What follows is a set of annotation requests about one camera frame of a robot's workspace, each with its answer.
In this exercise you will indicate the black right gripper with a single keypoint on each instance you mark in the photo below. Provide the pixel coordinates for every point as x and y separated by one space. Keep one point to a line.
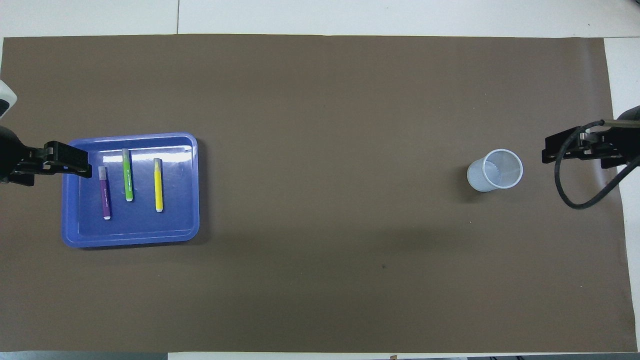
631 140

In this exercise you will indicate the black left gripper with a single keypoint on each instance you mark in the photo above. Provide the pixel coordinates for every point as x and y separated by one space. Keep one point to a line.
9 150

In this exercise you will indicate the purple marker pen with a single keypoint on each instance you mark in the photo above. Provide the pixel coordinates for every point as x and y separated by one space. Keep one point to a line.
105 195

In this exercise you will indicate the green marker pen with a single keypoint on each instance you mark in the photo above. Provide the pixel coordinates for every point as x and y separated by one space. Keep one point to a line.
127 175

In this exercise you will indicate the yellow marker pen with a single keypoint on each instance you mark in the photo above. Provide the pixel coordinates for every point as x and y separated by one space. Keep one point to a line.
158 185

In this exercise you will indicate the translucent plastic cup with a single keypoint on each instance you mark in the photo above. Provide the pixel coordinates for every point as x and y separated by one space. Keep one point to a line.
487 177

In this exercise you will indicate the blue plastic tray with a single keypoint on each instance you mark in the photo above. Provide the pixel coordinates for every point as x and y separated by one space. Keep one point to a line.
140 220

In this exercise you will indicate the brown table mat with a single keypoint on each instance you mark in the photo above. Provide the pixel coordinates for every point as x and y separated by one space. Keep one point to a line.
320 125

